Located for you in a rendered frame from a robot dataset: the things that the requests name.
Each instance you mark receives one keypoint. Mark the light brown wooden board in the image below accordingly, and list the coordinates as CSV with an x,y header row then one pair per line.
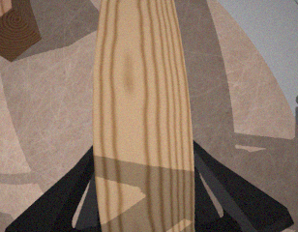
x,y
141,115

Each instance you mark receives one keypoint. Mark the grey panel wall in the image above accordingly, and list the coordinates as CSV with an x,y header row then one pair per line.
x,y
272,26

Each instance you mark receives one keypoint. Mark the short wooden block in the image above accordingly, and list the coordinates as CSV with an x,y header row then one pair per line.
x,y
18,28

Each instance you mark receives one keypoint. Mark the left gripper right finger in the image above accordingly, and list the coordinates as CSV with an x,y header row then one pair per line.
x,y
246,208

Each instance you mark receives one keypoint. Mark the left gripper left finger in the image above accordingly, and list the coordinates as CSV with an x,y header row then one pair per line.
x,y
55,209

